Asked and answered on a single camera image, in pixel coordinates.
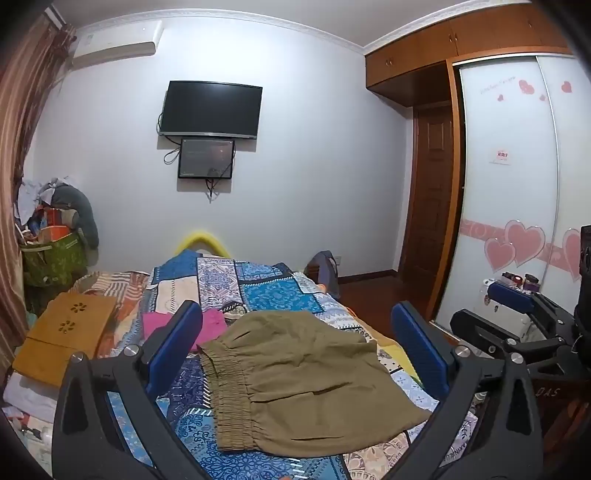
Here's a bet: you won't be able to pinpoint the olive green pants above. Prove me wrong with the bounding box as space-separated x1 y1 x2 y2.
198 310 432 459

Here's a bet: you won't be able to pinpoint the white air conditioner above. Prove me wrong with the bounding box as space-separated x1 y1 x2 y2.
71 21 164 70

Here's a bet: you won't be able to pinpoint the yellow bed sheet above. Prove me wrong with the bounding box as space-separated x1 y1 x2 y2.
376 339 428 384

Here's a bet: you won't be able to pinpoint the brown striped curtain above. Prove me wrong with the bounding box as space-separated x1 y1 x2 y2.
0 14 77 370

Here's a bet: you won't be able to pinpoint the bamboo lap desk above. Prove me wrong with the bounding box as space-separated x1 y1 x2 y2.
11 292 118 388

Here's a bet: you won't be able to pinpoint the small black wall monitor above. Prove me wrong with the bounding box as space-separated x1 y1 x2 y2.
178 137 235 180

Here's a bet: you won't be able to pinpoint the wooden overhead cabinet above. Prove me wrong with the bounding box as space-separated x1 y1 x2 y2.
365 4 573 109

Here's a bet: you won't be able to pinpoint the white wardrobe with pink hearts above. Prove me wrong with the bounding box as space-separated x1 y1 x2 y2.
445 53 591 324

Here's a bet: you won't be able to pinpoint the pink cloth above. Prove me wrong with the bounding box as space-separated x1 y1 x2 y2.
142 308 227 352

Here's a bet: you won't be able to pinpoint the blue grey backpack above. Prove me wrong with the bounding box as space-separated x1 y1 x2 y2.
305 250 341 297

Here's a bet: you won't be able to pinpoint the white folded cloth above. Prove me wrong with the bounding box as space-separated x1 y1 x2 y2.
4 371 61 418

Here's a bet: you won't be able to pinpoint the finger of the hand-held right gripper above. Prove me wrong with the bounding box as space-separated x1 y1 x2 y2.
488 281 574 334
450 310 575 370

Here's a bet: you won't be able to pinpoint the black monitor cable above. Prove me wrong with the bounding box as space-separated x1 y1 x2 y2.
205 166 232 203

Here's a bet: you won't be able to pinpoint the green patterned bag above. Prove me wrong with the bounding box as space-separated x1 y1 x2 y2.
21 231 88 288

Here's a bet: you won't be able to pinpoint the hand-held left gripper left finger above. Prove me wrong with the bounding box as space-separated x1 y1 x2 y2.
52 300 222 480

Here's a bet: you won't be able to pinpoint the orange striped blanket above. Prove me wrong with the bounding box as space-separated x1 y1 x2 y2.
69 270 153 361

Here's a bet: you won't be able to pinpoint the black television cable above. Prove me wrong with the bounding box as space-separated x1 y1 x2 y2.
157 111 182 164

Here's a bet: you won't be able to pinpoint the yellow bed headboard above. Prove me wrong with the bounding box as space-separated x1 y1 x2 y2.
174 230 232 258

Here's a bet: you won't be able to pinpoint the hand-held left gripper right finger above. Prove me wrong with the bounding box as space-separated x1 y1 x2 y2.
383 301 546 480

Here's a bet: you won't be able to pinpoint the brown wooden door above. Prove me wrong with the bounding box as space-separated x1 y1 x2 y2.
398 105 455 275

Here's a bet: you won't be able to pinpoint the black wall television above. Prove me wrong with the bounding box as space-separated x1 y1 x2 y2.
158 80 263 140

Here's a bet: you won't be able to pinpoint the orange box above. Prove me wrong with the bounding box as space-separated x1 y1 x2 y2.
39 208 78 243

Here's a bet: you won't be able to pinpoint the blue patchwork bed blanket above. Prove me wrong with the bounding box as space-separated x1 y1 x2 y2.
92 247 481 480

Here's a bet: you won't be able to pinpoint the white appliance with bottles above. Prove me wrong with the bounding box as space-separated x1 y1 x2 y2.
480 273 539 343

